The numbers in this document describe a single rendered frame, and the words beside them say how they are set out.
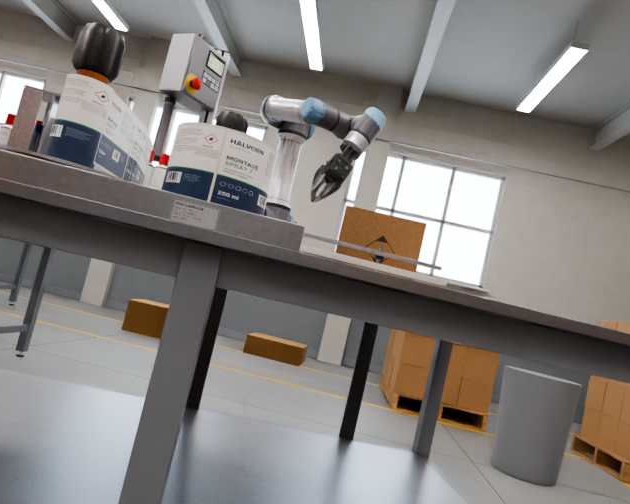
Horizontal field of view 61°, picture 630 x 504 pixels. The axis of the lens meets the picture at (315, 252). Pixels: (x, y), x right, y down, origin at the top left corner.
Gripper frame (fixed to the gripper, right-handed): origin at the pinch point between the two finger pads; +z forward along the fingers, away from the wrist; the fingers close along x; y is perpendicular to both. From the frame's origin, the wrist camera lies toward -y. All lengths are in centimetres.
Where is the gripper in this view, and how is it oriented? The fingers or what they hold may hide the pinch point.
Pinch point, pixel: (313, 198)
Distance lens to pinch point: 168.0
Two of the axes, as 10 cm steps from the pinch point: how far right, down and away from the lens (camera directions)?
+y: 2.6, -0.9, -9.6
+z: -5.7, 7.9, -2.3
